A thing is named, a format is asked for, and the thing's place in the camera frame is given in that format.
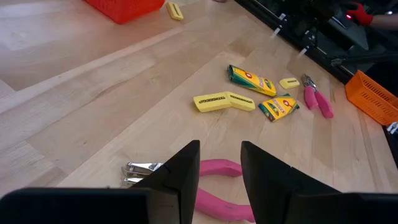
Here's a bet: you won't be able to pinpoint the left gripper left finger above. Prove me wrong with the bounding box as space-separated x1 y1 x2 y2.
130 139 201 224

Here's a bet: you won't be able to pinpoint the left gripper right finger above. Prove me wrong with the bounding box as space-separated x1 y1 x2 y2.
241 141 340 224

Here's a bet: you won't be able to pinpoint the pink handled pliers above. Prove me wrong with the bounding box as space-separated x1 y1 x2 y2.
300 73 335 119
121 159 256 223

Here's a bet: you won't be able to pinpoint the yellow green crayon box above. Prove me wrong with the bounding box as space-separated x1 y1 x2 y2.
257 94 300 123
228 64 277 97

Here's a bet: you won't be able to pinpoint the yellow connector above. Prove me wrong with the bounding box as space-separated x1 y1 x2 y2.
165 1 184 21
193 91 233 113
279 77 300 90

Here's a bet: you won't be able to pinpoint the yellow eraser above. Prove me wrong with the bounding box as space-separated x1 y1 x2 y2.
225 91 256 112

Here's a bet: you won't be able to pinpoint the person's forearm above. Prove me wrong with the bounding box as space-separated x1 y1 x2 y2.
369 14 398 30

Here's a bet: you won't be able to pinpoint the orange plastic basket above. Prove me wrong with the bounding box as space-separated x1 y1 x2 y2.
344 70 398 126

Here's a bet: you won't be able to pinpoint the red plastic basket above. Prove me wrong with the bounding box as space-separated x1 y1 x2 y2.
83 0 165 25

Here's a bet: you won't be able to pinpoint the person's hand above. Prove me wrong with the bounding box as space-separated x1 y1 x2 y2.
345 2 374 27

